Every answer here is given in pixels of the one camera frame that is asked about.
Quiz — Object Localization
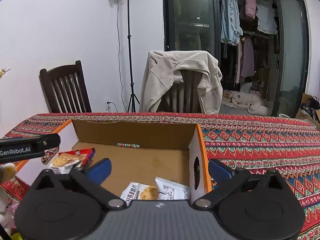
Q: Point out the red white snack packet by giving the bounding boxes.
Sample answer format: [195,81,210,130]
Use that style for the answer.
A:
[48,148,95,174]

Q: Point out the cookie cracker snack packet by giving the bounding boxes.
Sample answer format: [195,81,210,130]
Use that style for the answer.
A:
[120,183,159,206]

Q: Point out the orange cardboard snack box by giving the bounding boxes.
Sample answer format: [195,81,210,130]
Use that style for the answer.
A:
[15,119,213,204]

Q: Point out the yellow flower branches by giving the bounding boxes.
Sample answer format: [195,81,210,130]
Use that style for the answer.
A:
[0,68,10,78]

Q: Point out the white dog lying down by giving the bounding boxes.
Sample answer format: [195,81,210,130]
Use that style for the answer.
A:
[231,92,270,116]

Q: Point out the dark wooden chair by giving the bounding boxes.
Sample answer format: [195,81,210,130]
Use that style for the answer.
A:
[40,60,92,113]

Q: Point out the chair with draped jacket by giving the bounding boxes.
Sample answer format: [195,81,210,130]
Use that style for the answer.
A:
[157,70,202,113]

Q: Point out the cardboard box at right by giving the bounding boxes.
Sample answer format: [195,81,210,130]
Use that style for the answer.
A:
[296,93,320,130]

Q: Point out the beige jacket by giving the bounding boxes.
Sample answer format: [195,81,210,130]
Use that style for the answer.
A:
[139,50,223,114]

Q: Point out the light blue hanging shirt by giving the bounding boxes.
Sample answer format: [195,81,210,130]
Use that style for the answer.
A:
[220,0,243,46]

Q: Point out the white hanging top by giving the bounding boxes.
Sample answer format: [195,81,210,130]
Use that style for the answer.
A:
[256,0,278,35]

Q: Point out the pink hanging garment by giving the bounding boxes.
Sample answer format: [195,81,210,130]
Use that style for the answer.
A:
[245,0,257,21]

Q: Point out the studio light on stand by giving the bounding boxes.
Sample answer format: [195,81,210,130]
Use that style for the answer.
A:
[126,0,140,113]

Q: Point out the black sliding door frame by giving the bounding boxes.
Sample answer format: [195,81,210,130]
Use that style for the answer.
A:
[164,0,309,118]

